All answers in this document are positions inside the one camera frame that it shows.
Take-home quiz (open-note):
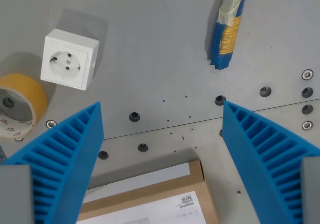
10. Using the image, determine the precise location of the blue and yellow bag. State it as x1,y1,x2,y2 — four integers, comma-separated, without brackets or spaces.
209,0,249,71

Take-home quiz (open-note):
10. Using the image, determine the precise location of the yellow tape roll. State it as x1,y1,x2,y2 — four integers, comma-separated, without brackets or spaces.
0,73,49,141

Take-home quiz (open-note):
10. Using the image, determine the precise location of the white wall socket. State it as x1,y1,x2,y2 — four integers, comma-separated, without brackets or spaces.
40,28,100,91

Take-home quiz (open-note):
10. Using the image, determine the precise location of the brown cardboard box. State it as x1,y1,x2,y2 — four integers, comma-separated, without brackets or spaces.
74,160,221,224

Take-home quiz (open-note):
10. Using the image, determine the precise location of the white printed label sheet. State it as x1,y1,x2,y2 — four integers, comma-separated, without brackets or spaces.
76,190,209,224

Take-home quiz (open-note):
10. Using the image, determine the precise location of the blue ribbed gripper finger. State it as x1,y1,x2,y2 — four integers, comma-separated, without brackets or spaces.
0,101,105,224
221,100,320,224

